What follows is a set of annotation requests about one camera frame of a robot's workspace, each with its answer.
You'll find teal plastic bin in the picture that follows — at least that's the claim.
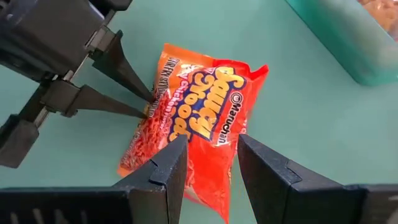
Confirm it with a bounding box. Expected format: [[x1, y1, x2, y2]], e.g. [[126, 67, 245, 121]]
[[284, 0, 398, 87]]

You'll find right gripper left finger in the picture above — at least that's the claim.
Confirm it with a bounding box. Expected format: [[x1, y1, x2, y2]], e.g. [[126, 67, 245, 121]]
[[113, 134, 189, 224]]

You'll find green table mat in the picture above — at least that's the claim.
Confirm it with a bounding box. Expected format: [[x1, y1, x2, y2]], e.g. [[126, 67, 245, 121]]
[[0, 0, 398, 224]]

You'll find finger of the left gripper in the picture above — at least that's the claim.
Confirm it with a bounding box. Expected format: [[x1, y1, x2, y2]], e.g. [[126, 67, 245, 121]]
[[89, 26, 156, 104], [39, 80, 149, 119]]

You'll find red Saucy Noods packet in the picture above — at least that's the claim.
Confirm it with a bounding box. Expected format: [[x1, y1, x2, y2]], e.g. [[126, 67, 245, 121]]
[[117, 42, 270, 224]]

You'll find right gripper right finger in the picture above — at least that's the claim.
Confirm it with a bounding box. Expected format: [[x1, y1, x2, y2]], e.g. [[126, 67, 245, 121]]
[[238, 133, 368, 224]]

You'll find blue-edged Maruchan ramen packet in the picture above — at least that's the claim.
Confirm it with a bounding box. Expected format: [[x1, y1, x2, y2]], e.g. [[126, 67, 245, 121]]
[[357, 0, 398, 42]]

